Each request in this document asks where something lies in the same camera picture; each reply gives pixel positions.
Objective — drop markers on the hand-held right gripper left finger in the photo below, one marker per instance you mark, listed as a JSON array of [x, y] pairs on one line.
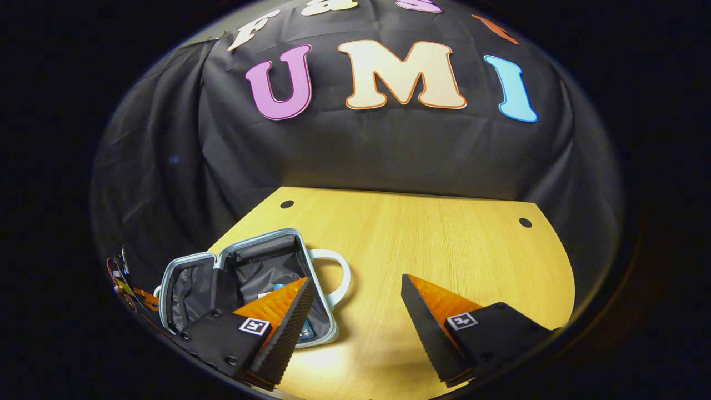
[[289, 333]]

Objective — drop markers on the black backdrop cloth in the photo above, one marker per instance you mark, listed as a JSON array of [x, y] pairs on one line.
[[389, 150]]

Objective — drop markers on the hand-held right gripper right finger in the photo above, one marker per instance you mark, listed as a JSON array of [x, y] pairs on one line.
[[430, 339]]

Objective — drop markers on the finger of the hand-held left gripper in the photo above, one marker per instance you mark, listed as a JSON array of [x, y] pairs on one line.
[[147, 300]]

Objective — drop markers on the light blue suitcase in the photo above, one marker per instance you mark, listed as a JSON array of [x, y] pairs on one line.
[[261, 255]]

